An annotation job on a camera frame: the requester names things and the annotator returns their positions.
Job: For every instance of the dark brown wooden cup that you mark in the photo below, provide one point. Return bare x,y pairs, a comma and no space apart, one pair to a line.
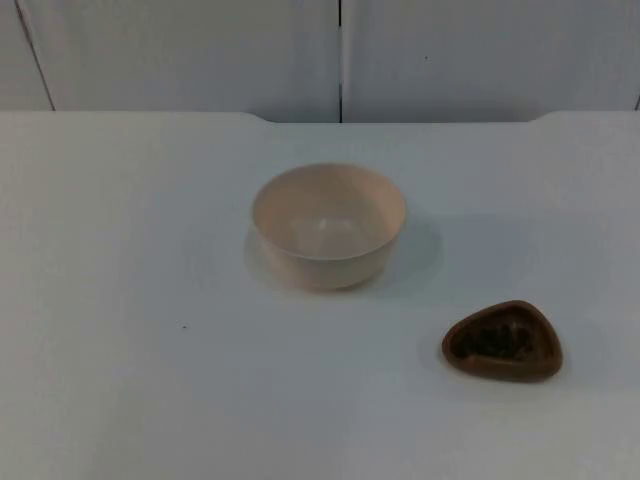
500,371

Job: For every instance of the coffee beans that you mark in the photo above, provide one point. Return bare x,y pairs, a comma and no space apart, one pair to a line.
495,342

